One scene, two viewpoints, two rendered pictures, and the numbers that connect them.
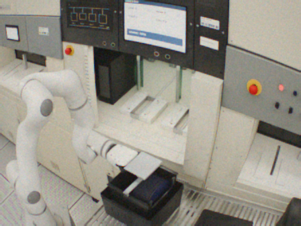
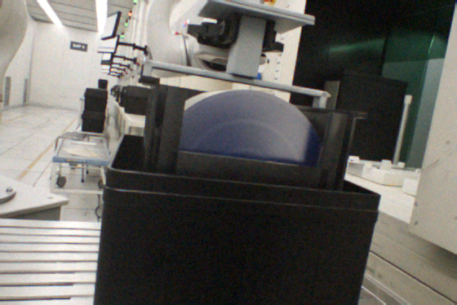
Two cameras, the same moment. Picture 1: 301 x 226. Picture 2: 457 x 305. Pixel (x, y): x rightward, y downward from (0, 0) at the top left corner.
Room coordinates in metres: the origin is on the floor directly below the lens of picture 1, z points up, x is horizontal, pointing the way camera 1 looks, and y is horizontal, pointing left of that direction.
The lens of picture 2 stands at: (0.50, -0.26, 1.00)
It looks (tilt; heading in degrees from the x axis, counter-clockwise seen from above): 7 degrees down; 41
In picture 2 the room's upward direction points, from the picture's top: 9 degrees clockwise
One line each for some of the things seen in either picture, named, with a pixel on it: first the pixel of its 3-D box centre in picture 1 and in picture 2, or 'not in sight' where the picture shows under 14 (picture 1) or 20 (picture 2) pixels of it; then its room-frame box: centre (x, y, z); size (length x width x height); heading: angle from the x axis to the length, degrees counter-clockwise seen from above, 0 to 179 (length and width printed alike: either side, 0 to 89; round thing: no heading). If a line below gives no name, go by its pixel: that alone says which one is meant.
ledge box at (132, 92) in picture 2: not in sight; (138, 99); (2.51, 2.65, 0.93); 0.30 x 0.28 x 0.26; 57
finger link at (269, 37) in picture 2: not in sight; (270, 39); (0.88, 0.02, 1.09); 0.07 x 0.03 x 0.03; 55
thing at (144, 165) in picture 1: (142, 187); (230, 141); (0.84, 0.03, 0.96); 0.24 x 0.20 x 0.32; 145
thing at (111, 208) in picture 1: (142, 200); (216, 222); (0.85, 0.04, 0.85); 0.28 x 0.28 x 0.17; 55
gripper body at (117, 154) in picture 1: (121, 157); (227, 44); (0.91, 0.12, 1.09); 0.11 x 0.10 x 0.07; 55
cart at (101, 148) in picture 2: not in sight; (83, 174); (2.01, 2.61, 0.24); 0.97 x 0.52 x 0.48; 63
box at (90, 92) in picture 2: not in sight; (95, 99); (2.70, 3.79, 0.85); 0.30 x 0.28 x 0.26; 59
